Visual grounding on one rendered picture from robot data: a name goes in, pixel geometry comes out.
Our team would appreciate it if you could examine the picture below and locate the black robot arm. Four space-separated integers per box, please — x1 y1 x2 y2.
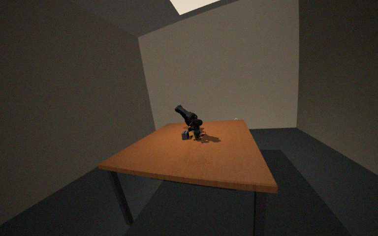
175 105 203 132

